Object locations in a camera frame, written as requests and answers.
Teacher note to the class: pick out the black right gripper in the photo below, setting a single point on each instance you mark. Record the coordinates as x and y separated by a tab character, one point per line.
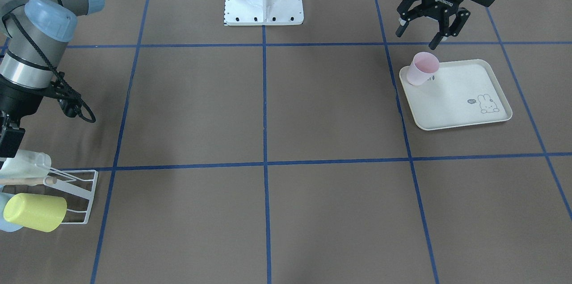
15	100

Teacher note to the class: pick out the cream white plastic cup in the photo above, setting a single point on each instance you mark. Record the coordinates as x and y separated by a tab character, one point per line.
28	166

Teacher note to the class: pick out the yellow plastic cup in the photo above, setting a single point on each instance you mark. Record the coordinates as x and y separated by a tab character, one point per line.
39	212

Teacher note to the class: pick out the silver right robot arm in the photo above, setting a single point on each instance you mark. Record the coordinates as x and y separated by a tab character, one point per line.
39	32

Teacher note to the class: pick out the pink plastic cup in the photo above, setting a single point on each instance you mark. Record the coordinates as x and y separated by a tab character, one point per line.
423	66

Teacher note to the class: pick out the cream plastic tray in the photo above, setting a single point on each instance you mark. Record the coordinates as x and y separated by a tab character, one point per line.
461	93

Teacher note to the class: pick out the white wire cup rack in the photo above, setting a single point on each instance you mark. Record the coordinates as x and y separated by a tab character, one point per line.
77	183

